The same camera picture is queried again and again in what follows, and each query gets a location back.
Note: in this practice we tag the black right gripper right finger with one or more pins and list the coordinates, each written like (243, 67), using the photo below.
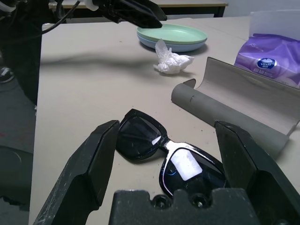
(257, 178)

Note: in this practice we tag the grey white sneaker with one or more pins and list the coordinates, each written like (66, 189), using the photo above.
(5, 74)

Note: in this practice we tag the beige side table black frame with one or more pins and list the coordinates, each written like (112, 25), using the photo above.
(199, 3)

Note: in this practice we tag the black sunglasses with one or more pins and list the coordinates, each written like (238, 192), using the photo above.
(140, 138)

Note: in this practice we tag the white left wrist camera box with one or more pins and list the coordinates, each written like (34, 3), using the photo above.
(92, 5)

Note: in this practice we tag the grey open glasses case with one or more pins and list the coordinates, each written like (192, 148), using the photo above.
(211, 103)

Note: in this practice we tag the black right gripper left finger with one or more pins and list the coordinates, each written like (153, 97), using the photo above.
(82, 175)

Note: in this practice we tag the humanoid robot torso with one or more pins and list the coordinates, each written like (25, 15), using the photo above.
(21, 58)

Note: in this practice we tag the light blue plate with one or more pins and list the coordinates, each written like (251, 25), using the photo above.
(182, 48)

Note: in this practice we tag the purple tissue pack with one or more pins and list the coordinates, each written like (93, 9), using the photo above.
(269, 54)

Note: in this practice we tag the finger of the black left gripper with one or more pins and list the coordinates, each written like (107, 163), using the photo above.
(145, 8)
(140, 22)

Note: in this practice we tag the white tissue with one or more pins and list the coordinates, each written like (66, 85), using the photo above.
(171, 61)

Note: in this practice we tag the light green plate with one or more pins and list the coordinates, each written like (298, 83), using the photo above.
(178, 32)

